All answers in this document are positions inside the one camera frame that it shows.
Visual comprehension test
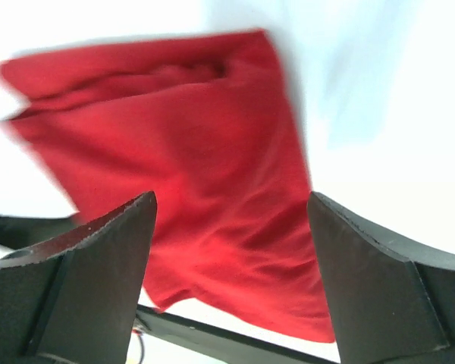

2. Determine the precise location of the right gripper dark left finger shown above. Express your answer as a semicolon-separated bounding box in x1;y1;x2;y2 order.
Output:
0;192;157;363

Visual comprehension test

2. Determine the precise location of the red t shirt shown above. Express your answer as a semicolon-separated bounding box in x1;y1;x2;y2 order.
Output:
0;30;334;343

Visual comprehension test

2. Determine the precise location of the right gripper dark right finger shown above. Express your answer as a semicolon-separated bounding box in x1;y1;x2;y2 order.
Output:
308;193;455;363

